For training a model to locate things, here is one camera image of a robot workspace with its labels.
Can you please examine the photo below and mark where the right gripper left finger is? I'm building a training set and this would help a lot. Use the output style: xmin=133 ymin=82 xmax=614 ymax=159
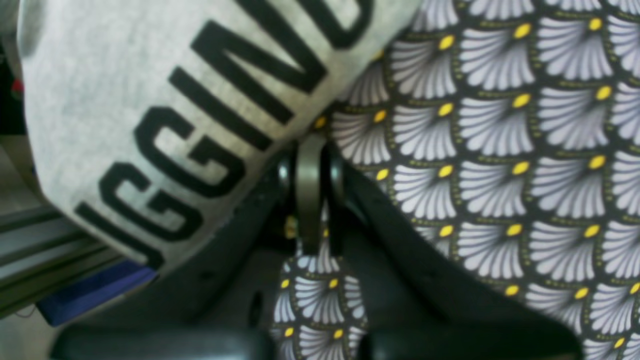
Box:
xmin=50 ymin=135 xmax=327 ymax=360

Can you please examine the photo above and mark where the fan-patterned grey tablecloth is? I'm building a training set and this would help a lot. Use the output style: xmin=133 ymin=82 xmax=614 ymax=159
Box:
xmin=270 ymin=0 xmax=640 ymax=360

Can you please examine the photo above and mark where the blue mount plate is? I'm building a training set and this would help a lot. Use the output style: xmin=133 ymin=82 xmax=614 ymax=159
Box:
xmin=35 ymin=260 xmax=158 ymax=327

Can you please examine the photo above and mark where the light grey T-shirt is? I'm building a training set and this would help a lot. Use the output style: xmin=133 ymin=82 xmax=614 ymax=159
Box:
xmin=16 ymin=0 xmax=421 ymax=272

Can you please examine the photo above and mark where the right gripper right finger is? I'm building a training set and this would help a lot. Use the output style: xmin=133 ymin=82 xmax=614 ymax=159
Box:
xmin=325 ymin=145 xmax=585 ymax=360

